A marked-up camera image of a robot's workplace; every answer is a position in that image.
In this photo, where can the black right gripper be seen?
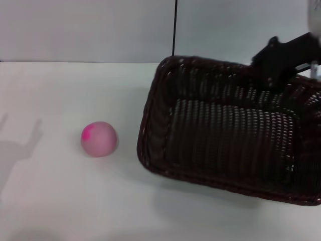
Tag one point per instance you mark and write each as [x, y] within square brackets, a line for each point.
[301, 52]

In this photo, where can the dark brown wicker basket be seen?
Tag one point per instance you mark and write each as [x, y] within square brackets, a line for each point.
[225, 140]

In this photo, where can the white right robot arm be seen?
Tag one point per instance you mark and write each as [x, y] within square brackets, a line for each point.
[314, 15]

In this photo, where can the pink ball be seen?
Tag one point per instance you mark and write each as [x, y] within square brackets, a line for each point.
[100, 140]

